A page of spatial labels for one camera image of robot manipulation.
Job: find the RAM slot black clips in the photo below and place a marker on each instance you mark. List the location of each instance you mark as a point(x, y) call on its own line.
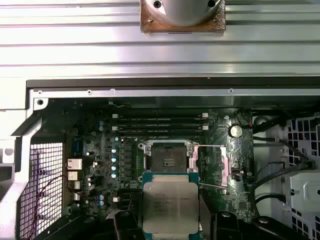
point(160, 133)

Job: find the black PC case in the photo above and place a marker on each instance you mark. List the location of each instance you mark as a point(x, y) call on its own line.
point(150, 83)

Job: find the RAM slot white clips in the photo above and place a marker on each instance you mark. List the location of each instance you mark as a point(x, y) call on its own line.
point(160, 116)
point(160, 127)

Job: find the green motherboard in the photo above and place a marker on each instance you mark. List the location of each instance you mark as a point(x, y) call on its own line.
point(212, 120)

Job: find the silver green CPU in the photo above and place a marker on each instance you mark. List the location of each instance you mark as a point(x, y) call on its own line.
point(170, 207)

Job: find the small round capacitor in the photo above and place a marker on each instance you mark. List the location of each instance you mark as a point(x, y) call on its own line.
point(114, 159)
point(113, 150)
point(113, 167)
point(116, 139)
point(101, 128)
point(113, 174)
point(101, 196)
point(101, 202)
point(101, 122)

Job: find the metal socket cover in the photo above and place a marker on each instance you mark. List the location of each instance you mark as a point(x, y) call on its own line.
point(226, 167)

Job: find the metal locking lever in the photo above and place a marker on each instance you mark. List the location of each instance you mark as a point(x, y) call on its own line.
point(211, 185)
point(144, 157)

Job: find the silver port housing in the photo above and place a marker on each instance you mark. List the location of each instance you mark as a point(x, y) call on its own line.
point(73, 175)
point(77, 185)
point(74, 163)
point(77, 196)

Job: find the metal drive cage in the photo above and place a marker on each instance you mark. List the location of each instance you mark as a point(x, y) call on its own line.
point(305, 190)

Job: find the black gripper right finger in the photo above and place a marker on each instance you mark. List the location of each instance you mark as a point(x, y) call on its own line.
point(225, 227)

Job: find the silver coin battery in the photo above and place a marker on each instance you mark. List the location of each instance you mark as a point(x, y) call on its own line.
point(235, 131)

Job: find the black square chip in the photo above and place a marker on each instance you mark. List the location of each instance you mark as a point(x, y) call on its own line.
point(242, 205)

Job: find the CPU socket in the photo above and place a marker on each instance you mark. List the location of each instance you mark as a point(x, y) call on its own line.
point(170, 155)

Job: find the blue board connector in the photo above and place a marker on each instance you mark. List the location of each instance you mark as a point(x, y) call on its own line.
point(79, 147)

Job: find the black USB port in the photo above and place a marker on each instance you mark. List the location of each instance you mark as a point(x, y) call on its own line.
point(235, 173)

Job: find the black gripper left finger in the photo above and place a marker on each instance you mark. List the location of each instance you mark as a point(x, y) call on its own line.
point(125, 227)

